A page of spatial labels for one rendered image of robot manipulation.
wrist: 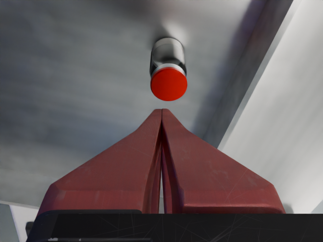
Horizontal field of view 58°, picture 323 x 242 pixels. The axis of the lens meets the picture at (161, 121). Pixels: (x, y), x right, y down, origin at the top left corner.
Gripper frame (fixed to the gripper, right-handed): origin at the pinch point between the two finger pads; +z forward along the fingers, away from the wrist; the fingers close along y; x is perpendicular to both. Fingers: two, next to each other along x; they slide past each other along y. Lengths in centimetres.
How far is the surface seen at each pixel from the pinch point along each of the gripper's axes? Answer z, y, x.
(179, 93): 4.4, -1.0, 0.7
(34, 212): 16.9, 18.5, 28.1
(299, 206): 9.2, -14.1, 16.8
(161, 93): 4.4, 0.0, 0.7
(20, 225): 17.0, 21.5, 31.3
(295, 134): 9.2, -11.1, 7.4
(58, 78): 9.0, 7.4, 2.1
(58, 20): 9.0, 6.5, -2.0
